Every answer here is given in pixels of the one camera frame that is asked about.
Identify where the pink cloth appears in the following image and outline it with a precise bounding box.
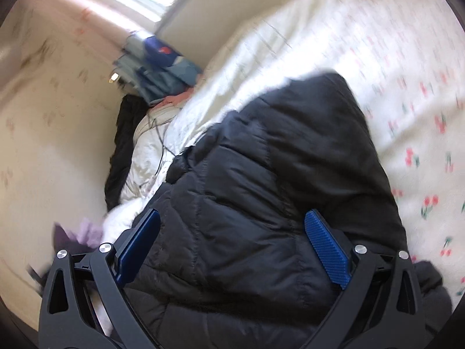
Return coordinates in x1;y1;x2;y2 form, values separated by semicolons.
149;89;197;108

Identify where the black puffer jacket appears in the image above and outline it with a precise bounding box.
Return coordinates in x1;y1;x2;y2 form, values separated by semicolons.
121;73;453;349

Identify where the black charger cable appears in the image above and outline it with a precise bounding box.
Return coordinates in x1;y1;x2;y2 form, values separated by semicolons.
147;114;186;175

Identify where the black garment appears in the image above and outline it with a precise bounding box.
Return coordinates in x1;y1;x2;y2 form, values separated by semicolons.
105;95;149;211

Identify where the stack of blue folded clothes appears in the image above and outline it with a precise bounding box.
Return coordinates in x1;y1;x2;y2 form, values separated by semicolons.
112;34;204;104

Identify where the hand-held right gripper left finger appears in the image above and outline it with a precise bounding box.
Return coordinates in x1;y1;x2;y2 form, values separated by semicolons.
38;210;161;349

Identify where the purple two-tone garment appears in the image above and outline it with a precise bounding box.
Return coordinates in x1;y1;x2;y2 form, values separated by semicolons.
27;218;106;284

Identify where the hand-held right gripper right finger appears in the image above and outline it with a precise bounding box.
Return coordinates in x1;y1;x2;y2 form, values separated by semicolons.
301;210;425;349

